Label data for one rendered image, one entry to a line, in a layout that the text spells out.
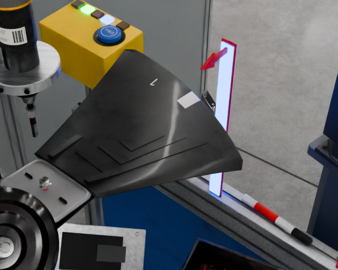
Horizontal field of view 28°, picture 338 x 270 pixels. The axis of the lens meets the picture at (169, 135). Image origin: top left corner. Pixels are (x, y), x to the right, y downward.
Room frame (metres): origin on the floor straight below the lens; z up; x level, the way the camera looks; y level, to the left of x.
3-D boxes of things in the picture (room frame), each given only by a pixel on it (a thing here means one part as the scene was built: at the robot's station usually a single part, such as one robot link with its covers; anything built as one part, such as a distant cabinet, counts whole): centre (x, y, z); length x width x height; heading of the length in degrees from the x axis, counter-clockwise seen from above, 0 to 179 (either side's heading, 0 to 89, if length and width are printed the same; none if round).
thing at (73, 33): (0.95, 0.14, 1.02); 0.16 x 0.10 x 0.11; 51
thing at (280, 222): (0.70, -0.18, 0.87); 0.14 x 0.01 x 0.01; 47
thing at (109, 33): (0.93, 0.10, 1.08); 0.04 x 0.04 x 0.02
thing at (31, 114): (0.49, 0.14, 1.30); 0.01 x 0.01 x 0.05
